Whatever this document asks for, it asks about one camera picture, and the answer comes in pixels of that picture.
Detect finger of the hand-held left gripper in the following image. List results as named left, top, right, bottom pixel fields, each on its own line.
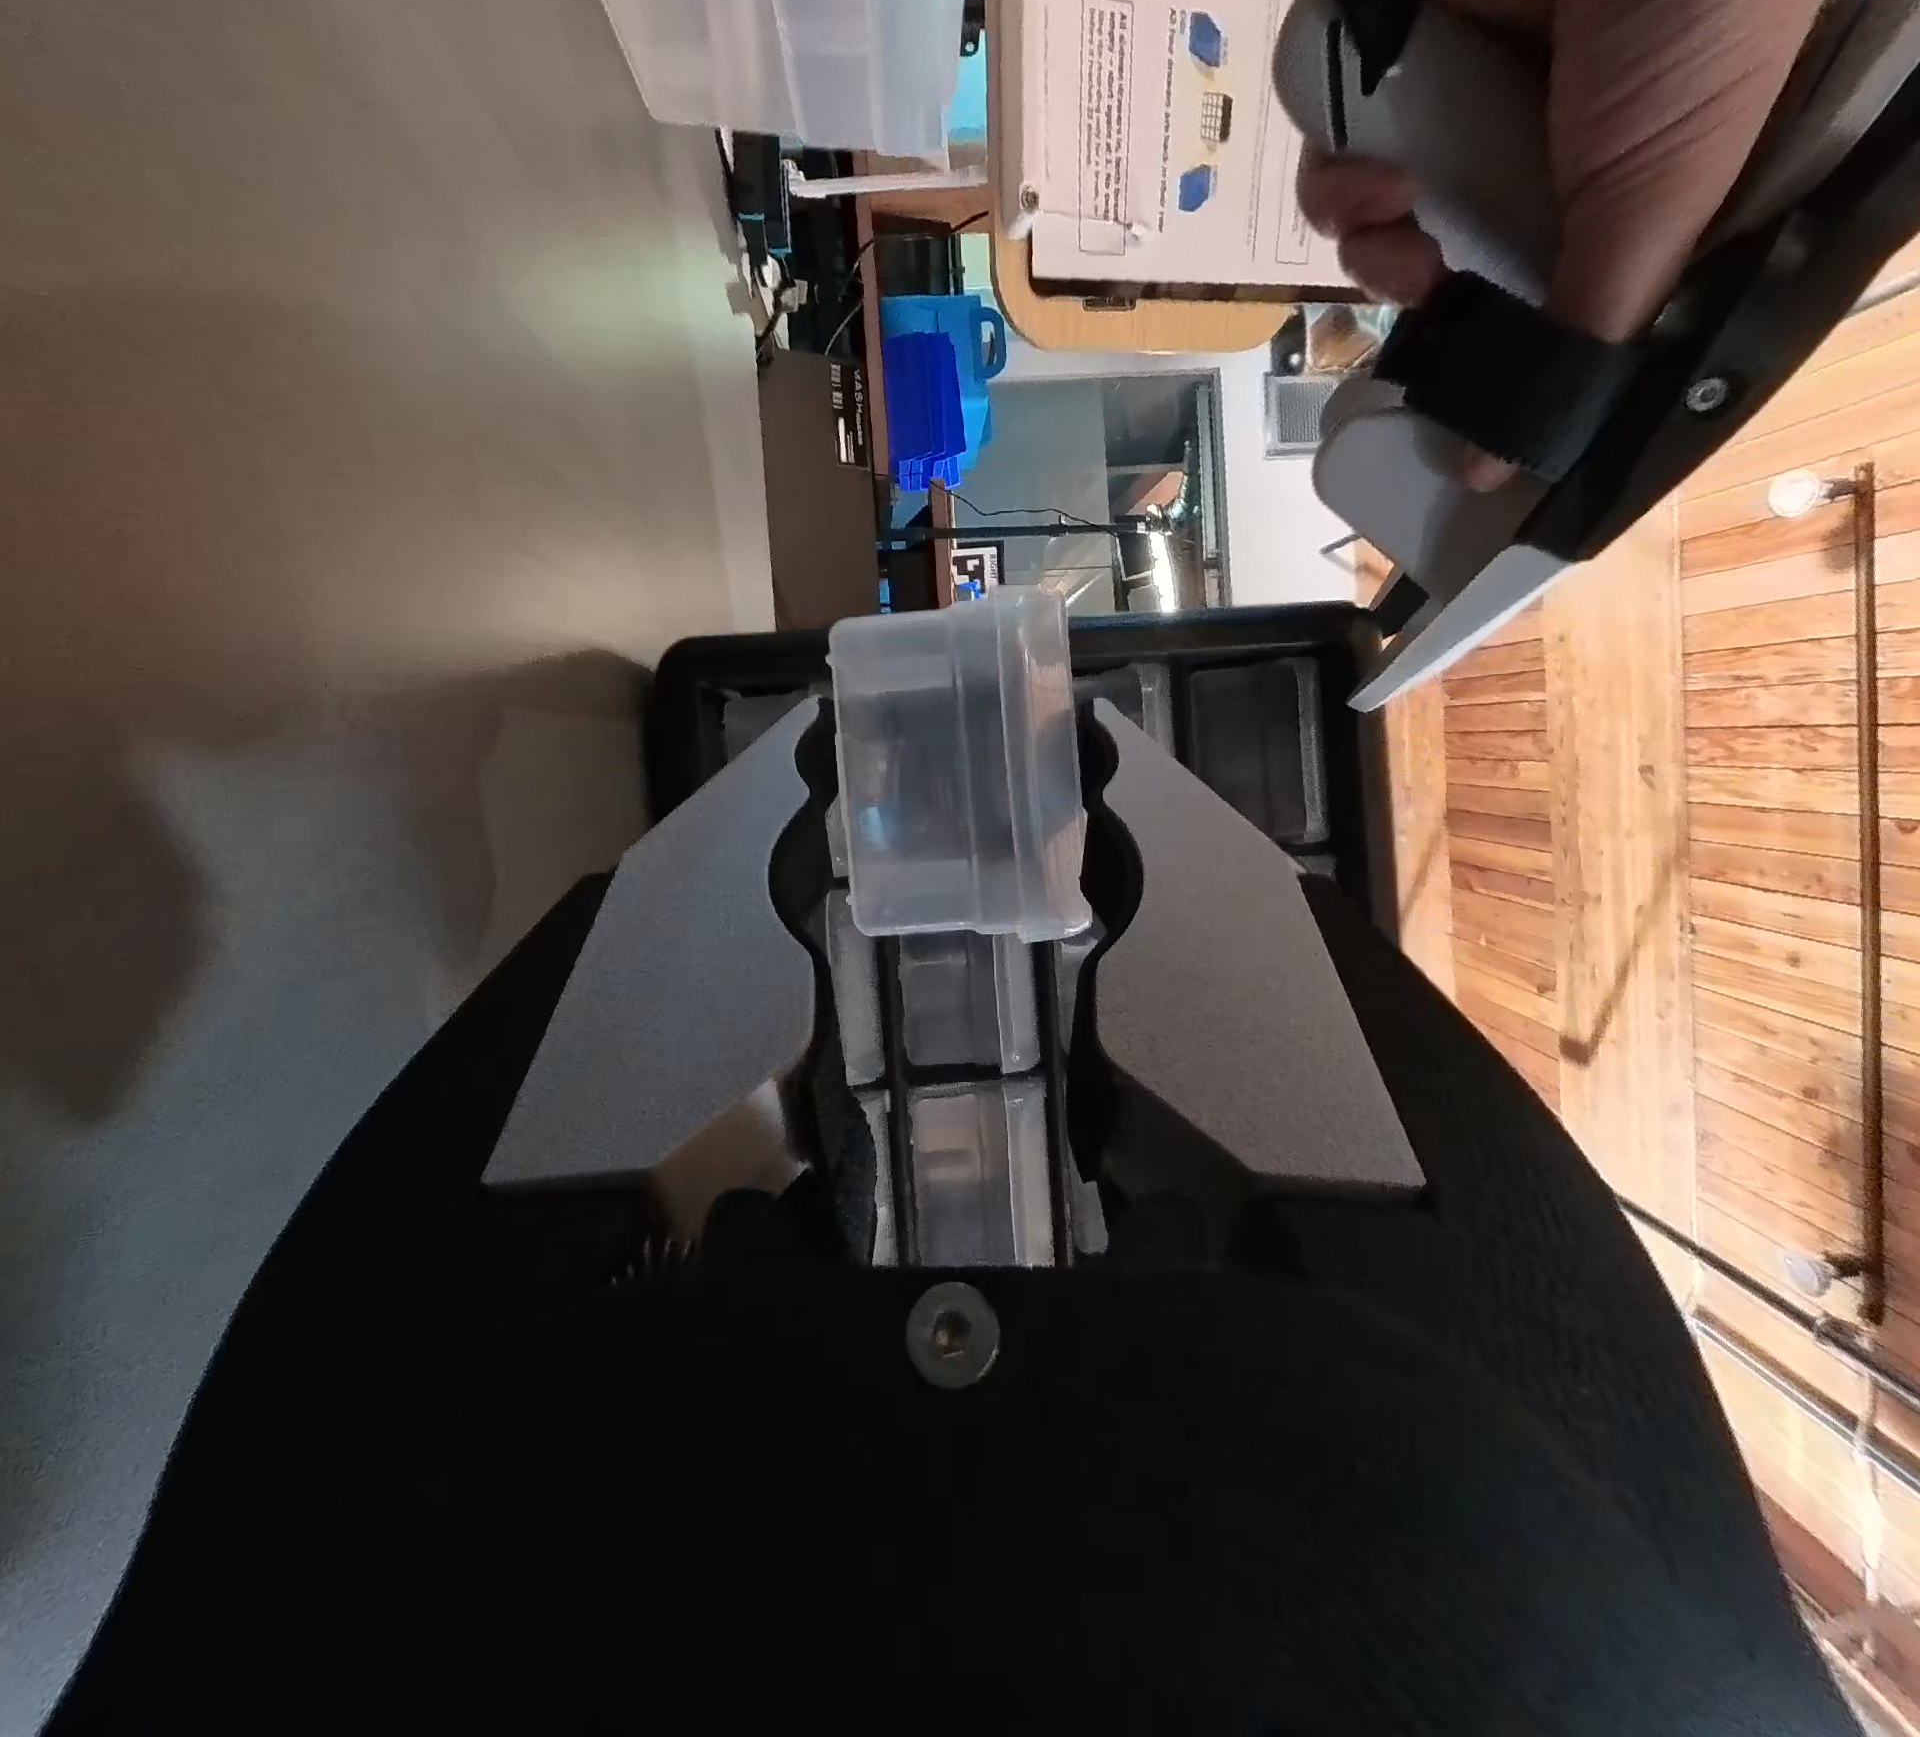
left=1346, top=540, right=1589, bottom=717

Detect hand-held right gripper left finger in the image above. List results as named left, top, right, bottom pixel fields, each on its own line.
left=480, top=699, right=840, bottom=1190

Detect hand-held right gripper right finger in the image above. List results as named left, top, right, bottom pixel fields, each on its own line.
left=1081, top=699, right=1431, bottom=1194

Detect black drawer cabinet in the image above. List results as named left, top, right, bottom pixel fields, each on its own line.
left=648, top=596, right=1405, bottom=1274

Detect small clear plastic drawer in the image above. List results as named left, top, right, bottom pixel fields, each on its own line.
left=825, top=586, right=1098, bottom=946

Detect person's left hand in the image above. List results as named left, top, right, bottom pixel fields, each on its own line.
left=1295, top=0, right=1897, bottom=494

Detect round-cornered wooden table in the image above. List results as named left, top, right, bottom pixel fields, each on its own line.
left=991, top=223, right=1301, bottom=357

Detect brown cardboard box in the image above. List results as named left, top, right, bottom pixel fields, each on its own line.
left=756, top=348, right=888, bottom=636

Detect stack of blue bins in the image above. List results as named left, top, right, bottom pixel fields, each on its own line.
left=876, top=294, right=1005, bottom=488

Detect black power adapter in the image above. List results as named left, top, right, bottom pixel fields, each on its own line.
left=724, top=133, right=798, bottom=254

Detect wall air vent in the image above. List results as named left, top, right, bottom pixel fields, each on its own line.
left=1261, top=373, right=1338, bottom=460

